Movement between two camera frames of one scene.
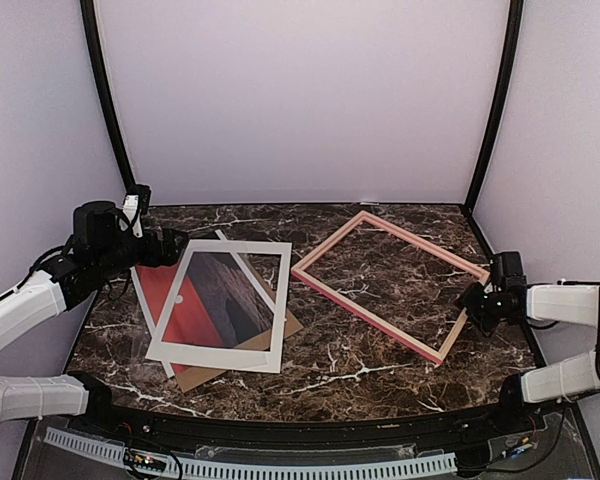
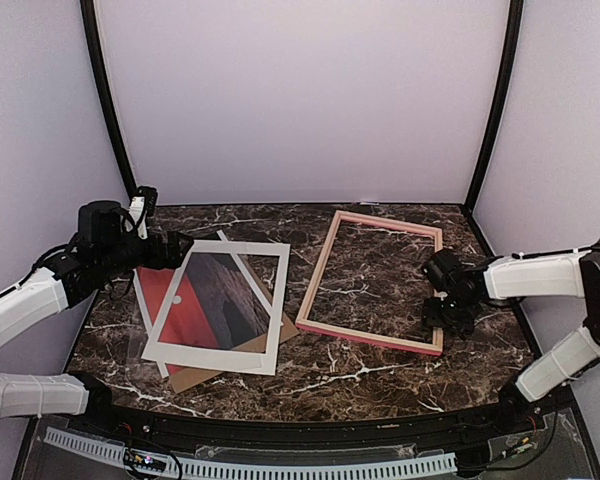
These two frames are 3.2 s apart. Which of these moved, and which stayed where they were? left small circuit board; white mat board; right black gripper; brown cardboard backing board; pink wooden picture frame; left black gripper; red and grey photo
Moved: pink wooden picture frame; brown cardboard backing board; right black gripper
Stayed: red and grey photo; left black gripper; left small circuit board; white mat board
